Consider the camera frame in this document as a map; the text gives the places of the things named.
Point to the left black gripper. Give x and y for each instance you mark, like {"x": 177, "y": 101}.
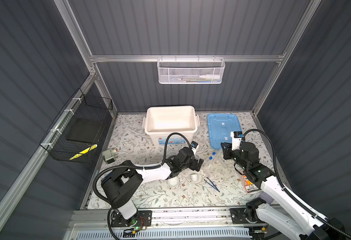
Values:
{"x": 194, "y": 167}

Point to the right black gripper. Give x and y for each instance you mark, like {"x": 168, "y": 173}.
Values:
{"x": 226, "y": 152}

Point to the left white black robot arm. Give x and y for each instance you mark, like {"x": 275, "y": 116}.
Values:
{"x": 116, "y": 185}

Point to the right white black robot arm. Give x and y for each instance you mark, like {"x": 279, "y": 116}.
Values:
{"x": 302, "y": 221}

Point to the small white ceramic crucible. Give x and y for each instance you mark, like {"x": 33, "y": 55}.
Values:
{"x": 195, "y": 178}

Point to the blue plastic bin lid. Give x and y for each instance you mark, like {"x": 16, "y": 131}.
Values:
{"x": 219, "y": 128}

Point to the clear plastic well plate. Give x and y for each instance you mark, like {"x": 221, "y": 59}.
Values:
{"x": 219, "y": 170}

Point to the white ceramic mortar bowl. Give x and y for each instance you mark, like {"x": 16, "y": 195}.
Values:
{"x": 173, "y": 182}

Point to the blue plastic tweezers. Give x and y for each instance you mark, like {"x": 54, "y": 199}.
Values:
{"x": 210, "y": 183}

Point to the floral patterned table mat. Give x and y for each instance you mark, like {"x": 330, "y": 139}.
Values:
{"x": 134, "y": 144}

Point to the white plastic storage bin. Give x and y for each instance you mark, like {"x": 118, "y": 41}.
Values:
{"x": 160, "y": 122}

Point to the pack of coloured markers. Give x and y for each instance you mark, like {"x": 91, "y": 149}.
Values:
{"x": 248, "y": 185}

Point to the white bottle in basket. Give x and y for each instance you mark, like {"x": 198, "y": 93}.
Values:
{"x": 210, "y": 77}

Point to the grey green box device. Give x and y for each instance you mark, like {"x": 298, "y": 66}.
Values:
{"x": 109, "y": 156}

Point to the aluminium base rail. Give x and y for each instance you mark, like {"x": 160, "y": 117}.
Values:
{"x": 191, "y": 217}

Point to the white wire mesh basket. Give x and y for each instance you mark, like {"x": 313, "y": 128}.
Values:
{"x": 187, "y": 71}

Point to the black wire wall basket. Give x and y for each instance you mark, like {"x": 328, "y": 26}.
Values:
{"x": 80, "y": 130}

